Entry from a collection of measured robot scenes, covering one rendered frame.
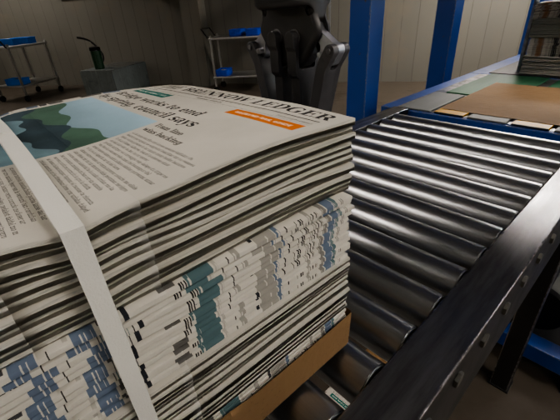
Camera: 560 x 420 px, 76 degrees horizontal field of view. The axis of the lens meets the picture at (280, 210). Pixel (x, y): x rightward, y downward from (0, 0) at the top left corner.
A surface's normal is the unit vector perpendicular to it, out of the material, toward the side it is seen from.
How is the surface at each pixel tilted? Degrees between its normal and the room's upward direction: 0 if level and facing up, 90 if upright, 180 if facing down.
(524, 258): 0
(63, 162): 0
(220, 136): 3
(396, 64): 90
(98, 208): 12
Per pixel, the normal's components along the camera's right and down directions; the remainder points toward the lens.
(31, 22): -0.23, 0.49
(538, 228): -0.05, -0.87
